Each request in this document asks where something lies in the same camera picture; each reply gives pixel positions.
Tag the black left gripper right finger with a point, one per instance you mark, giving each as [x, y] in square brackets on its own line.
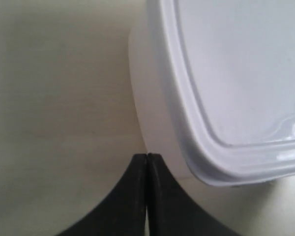
[171, 212]

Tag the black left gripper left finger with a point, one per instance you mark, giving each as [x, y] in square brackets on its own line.
[123, 211]

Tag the white lidded plastic container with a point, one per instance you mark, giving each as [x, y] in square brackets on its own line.
[214, 87]

